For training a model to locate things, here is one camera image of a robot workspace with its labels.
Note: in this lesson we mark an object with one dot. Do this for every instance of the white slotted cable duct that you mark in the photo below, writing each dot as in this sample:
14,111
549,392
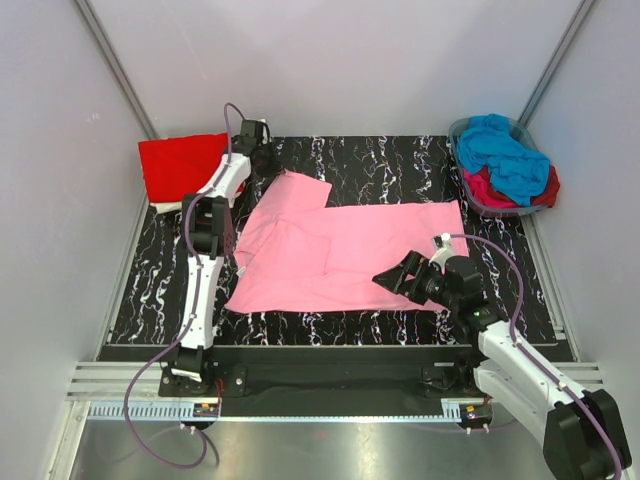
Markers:
428,411

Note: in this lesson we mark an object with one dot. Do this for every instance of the pink t shirt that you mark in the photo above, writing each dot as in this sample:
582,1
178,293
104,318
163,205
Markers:
297,254

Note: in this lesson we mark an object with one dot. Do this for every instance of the folded red t shirt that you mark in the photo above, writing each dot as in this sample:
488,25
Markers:
174,167

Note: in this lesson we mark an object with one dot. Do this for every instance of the folded white t shirt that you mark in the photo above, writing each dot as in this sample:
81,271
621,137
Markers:
167,207

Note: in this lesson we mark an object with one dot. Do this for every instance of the blue t shirt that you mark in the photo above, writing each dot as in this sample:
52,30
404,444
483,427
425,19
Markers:
518,172

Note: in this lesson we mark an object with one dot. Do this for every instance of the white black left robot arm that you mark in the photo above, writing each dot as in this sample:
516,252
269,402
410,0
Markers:
209,238

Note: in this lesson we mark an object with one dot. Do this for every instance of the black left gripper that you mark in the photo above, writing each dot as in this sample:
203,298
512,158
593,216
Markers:
270,163

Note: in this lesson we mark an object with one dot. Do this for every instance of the magenta t shirt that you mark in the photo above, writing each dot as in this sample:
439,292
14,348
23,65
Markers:
483,191

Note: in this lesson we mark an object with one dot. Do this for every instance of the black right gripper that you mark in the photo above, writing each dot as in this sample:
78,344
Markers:
415,276

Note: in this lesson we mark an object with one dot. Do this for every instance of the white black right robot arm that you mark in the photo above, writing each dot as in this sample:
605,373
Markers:
580,431

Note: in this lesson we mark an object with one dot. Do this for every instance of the dark red t shirt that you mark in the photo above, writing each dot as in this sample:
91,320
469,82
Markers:
549,196

